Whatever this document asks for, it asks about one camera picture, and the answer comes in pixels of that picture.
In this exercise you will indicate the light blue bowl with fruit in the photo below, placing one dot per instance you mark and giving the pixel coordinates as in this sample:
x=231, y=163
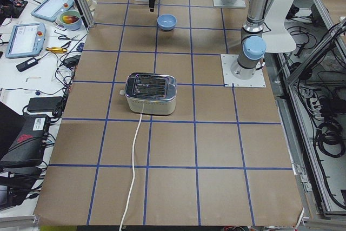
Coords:
x=71, y=20

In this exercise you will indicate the cream mug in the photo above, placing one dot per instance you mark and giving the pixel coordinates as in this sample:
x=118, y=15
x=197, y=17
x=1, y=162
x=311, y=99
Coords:
x=92, y=5

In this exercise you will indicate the cream and chrome toaster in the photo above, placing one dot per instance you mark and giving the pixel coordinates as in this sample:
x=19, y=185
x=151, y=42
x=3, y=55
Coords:
x=150, y=93

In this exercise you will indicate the black scissors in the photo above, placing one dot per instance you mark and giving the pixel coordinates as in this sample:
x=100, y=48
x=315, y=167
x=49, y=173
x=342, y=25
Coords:
x=67, y=38

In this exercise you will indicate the teach pendant tablet upper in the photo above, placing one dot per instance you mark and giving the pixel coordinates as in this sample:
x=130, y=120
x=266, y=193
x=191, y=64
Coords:
x=50, y=9

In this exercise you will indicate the teach pendant tablet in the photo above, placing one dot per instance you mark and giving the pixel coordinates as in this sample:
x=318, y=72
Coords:
x=26, y=40
x=50, y=9

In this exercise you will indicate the white chair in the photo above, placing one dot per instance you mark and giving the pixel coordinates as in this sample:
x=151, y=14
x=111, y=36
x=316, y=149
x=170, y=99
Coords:
x=278, y=40

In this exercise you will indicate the teach pendant tablet lower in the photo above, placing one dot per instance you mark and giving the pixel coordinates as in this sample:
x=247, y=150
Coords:
x=26, y=40

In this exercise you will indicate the black power adapter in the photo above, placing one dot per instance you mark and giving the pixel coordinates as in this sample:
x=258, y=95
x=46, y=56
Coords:
x=27, y=64

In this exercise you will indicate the black box with red logo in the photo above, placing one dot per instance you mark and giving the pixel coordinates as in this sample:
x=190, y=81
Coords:
x=27, y=148

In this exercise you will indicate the yellow handled screwdriver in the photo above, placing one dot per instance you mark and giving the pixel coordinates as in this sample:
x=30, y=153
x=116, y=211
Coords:
x=57, y=50

